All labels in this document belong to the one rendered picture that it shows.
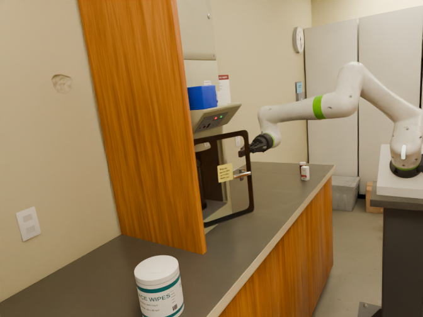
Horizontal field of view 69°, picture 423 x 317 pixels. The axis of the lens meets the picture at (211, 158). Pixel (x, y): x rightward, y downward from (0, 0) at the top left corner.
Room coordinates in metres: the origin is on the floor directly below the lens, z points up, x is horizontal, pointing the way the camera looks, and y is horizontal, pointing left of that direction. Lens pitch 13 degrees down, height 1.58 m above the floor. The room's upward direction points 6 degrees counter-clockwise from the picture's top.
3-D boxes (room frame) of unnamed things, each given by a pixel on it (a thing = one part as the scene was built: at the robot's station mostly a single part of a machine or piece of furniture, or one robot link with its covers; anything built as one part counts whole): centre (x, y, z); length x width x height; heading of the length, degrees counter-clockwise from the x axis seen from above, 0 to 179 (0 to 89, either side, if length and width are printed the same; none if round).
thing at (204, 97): (1.26, 0.02, 1.56); 0.10 x 0.10 x 0.09; 56
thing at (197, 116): (1.34, -0.03, 1.46); 0.32 x 0.12 x 0.10; 146
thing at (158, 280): (0.82, 0.20, 1.02); 0.13 x 0.13 x 0.15
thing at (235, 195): (1.31, -0.04, 1.19); 0.30 x 0.01 x 0.40; 118
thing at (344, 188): (3.64, -1.46, 0.17); 0.60 x 0.42 x 0.33; 54
